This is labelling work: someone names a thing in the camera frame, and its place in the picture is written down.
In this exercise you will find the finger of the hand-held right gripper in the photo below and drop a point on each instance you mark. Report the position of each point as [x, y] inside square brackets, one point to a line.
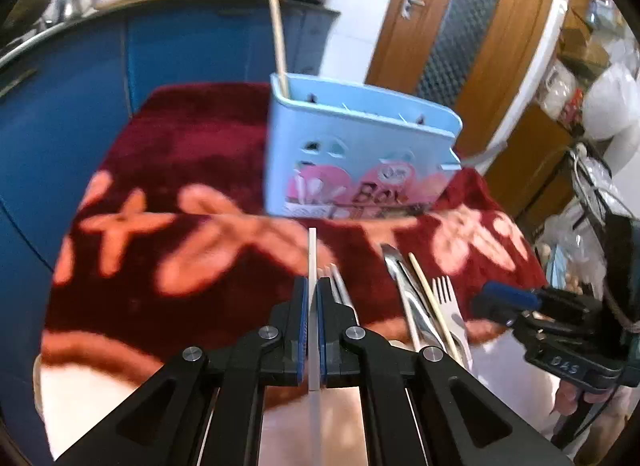
[495, 311]
[510, 292]

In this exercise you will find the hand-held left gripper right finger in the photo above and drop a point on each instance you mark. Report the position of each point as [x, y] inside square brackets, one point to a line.
[322, 341]

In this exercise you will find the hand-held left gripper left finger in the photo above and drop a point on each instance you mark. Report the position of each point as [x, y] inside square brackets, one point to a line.
[301, 336]

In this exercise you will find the white plastic fork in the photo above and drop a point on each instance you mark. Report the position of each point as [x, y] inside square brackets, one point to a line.
[457, 326]

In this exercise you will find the white chopstick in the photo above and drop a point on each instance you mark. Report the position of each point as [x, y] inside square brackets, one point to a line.
[313, 256]

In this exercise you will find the silver metal utensil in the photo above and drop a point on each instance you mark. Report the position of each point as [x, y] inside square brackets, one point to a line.
[405, 286]

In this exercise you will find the light blue utensil holder box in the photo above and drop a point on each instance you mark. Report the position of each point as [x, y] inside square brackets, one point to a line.
[350, 145]

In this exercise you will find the person's right hand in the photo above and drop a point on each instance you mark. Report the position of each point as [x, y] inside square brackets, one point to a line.
[565, 396]

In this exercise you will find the wooden shelf cabinet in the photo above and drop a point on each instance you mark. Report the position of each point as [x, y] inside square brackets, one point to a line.
[530, 160]

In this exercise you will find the large white plastic bag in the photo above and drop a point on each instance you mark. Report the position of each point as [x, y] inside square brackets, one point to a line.
[612, 100]

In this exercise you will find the red floral blanket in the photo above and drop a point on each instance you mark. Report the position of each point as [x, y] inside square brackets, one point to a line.
[175, 155]

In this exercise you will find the wooden door with glass panel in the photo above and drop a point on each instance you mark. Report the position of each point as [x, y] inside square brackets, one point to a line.
[395, 45]

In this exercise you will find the long wooden chopstick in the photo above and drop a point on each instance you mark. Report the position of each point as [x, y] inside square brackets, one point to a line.
[276, 35]

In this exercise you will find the blue lower kitchen cabinets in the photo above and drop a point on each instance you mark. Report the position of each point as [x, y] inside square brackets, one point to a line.
[190, 45]

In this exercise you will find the steel kettle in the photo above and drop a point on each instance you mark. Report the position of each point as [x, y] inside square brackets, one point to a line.
[70, 3]

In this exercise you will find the black wok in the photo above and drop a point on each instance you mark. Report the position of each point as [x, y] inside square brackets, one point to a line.
[32, 3]

